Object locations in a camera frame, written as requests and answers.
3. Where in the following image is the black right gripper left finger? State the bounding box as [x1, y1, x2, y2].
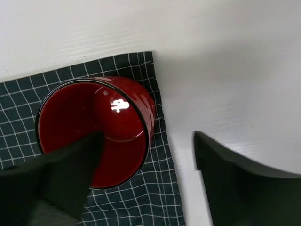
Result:
[0, 131, 104, 226]

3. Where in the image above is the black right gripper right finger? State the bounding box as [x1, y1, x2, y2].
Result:
[193, 131, 301, 226]

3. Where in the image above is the dark checkered cloth placemat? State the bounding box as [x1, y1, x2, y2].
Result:
[0, 51, 185, 226]

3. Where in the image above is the red cup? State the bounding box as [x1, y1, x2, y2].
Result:
[35, 75, 156, 191]

